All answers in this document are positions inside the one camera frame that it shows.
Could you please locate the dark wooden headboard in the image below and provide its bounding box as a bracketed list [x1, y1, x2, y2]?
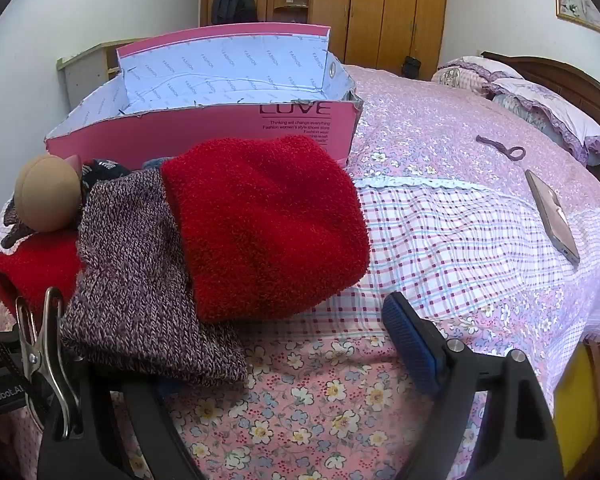
[481, 51, 600, 196]

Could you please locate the yellow object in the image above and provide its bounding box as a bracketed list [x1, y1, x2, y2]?
[555, 355, 600, 471]

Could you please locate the grey purple knit sock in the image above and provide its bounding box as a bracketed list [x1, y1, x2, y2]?
[60, 167, 249, 388]

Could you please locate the purple ruffled pillow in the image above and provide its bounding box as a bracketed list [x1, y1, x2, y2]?
[432, 56, 523, 92]
[482, 77, 600, 166]

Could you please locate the red fleece sock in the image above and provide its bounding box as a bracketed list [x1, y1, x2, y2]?
[160, 135, 371, 323]
[0, 232, 83, 313]

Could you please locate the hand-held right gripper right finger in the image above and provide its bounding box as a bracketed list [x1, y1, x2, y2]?
[381, 290, 566, 480]

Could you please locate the pale wooden shelf desk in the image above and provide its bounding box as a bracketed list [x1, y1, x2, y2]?
[56, 40, 146, 111]

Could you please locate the purple hair tie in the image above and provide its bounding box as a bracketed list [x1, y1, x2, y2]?
[476, 135, 526, 162]

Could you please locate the pink cardboard box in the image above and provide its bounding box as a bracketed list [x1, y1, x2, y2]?
[45, 22, 365, 172]

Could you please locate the black braided cable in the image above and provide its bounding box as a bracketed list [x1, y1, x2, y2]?
[0, 304, 33, 403]

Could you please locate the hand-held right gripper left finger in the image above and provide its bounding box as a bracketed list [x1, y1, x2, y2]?
[36, 357, 204, 480]

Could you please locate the beige sock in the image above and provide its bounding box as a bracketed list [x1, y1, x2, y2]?
[14, 154, 83, 233]

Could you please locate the wooden wardrobe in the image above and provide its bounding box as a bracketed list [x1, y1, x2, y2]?
[198, 0, 449, 81]

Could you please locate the smartphone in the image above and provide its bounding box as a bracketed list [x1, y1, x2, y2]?
[525, 169, 581, 266]

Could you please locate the metal spring clip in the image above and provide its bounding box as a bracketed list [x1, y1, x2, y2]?
[15, 287, 83, 441]

